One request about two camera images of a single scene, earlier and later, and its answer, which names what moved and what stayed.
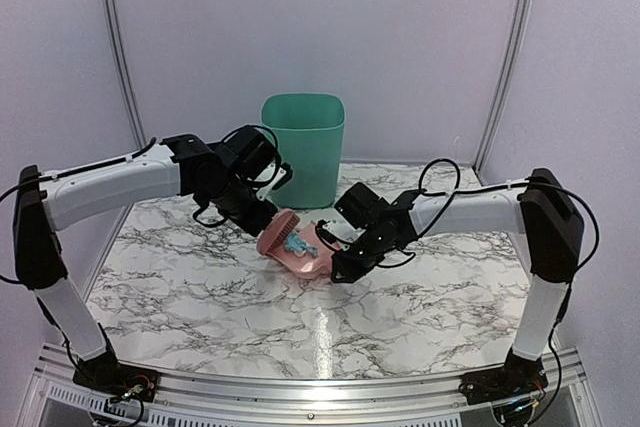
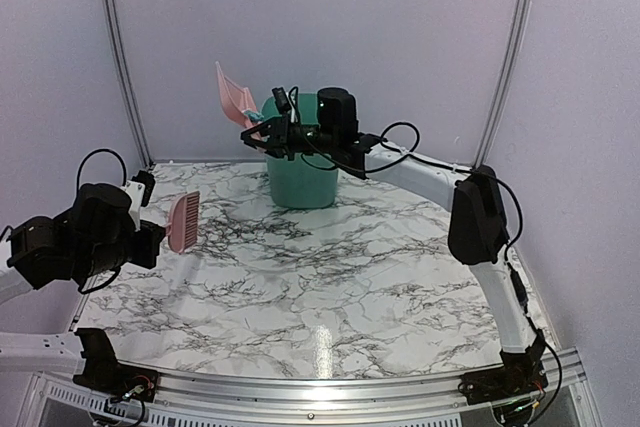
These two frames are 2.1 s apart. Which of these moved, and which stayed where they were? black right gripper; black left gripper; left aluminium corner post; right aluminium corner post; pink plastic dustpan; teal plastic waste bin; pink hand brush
Moved: pink plastic dustpan; pink hand brush; black left gripper; black right gripper
Stayed: right aluminium corner post; left aluminium corner post; teal plastic waste bin
